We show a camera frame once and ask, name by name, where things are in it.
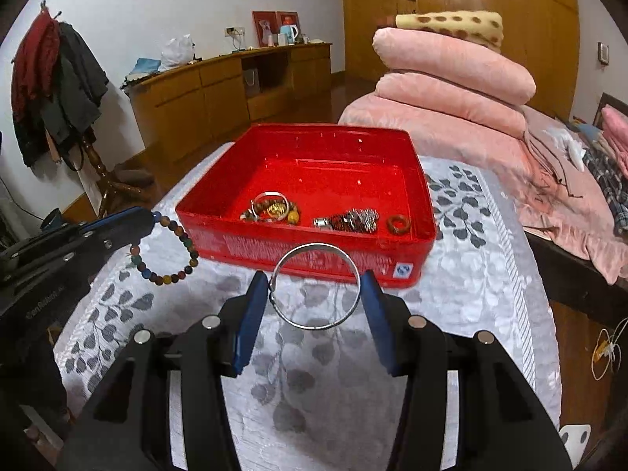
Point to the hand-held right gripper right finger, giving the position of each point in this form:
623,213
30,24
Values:
380,324

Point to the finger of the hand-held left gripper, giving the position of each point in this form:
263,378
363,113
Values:
117,245
122,218

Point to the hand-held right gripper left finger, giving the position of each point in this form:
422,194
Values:
250,324

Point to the wide silver bangle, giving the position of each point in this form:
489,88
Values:
316,246

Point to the thin silver bangle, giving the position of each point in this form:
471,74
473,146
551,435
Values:
270,193

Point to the red plastic tray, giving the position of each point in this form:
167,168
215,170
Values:
319,171

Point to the wooden coat rack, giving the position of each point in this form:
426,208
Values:
100,171

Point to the dark blue cup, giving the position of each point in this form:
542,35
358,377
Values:
51,218

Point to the grey leaf-printed bedspread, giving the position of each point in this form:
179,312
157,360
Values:
466,255

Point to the wooden sideboard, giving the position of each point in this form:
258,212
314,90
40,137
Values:
186,103

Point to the dark grey jacket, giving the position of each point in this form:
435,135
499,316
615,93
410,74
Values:
73,83

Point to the white plastic bag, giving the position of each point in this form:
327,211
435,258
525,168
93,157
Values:
176,51

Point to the red garment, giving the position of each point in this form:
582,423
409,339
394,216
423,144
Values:
34,59

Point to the white paper bag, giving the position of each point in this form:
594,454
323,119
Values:
251,82

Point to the pink bed sheet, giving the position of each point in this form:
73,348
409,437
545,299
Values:
564,206

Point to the pink pillow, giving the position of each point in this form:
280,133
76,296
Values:
441,105
451,59

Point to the white spotted plastic object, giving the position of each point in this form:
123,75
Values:
574,444

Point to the white and blue kettle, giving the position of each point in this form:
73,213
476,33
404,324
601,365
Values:
290,34

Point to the plaid cloth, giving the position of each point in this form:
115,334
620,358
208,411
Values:
608,186

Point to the pink folded cloth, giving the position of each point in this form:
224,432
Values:
615,132

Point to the spotted yellow cushion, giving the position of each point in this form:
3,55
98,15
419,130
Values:
451,24

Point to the dark wooden bed frame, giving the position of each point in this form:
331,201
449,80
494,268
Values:
579,284

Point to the white wall socket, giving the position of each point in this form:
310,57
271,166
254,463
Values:
234,31

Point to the red picture frame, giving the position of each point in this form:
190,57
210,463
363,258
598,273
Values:
262,22
289,15

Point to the wall switch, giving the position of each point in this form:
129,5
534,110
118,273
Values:
603,53

